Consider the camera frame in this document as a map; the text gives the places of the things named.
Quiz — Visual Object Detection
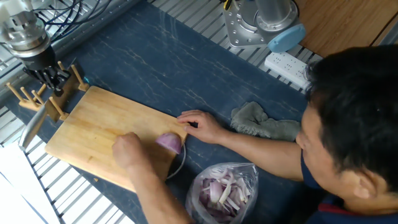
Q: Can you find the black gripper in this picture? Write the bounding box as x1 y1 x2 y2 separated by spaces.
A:
20 45 72 97

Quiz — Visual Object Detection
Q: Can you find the steel handled cleaver knife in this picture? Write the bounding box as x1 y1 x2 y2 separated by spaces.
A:
18 60 85 151

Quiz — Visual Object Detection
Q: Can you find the wooden cutting board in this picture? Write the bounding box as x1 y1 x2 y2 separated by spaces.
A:
45 85 188 194

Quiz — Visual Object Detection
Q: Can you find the grey green rag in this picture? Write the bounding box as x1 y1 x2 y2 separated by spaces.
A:
230 101 302 142

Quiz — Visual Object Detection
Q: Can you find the person left forearm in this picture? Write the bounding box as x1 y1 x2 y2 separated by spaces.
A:
126 161 196 224

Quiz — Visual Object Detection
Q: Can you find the person right forearm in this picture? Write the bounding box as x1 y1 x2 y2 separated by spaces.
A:
219 130 304 182

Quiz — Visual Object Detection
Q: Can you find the person left hand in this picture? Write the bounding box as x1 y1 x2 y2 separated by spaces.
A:
111 132 150 171

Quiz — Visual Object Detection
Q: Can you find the person right hand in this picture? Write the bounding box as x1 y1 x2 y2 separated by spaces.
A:
177 109 229 144

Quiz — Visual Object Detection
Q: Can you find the wooden peg rack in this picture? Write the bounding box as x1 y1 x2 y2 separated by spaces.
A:
5 60 90 122

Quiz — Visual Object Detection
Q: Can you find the white printed paper sheet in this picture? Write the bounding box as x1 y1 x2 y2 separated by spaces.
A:
0 141 62 224

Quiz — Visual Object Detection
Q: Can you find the plain white paper sheet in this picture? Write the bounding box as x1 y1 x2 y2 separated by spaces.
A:
0 174 47 224

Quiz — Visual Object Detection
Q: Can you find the large red onion chunk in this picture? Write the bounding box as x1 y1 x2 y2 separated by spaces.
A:
155 133 183 155

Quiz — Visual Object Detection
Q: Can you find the dark blue marbled mat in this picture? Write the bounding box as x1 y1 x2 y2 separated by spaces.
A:
4 1 312 224

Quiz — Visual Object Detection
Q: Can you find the plastic bag of sliced onion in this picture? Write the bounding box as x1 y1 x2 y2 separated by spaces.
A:
185 161 259 224

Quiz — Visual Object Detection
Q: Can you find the white power strip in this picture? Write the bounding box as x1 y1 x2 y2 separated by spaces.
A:
264 51 312 91

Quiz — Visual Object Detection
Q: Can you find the bamboo wooden desk top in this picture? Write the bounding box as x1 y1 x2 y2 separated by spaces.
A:
294 0 398 58

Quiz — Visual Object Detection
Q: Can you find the person head black hair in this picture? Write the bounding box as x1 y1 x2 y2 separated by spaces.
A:
295 45 398 216

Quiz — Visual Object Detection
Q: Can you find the blue black cable bundle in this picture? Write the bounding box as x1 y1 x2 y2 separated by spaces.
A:
32 0 113 43

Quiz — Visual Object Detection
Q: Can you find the grey cord loop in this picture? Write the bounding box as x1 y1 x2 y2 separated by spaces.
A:
166 142 187 180

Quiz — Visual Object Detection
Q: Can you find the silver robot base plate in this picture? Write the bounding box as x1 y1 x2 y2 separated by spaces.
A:
222 0 274 50

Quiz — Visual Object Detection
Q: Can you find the thin black cable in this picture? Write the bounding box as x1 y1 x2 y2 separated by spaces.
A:
369 21 398 47

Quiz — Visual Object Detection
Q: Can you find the aluminium frame post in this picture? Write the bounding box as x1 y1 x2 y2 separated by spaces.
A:
377 27 398 47

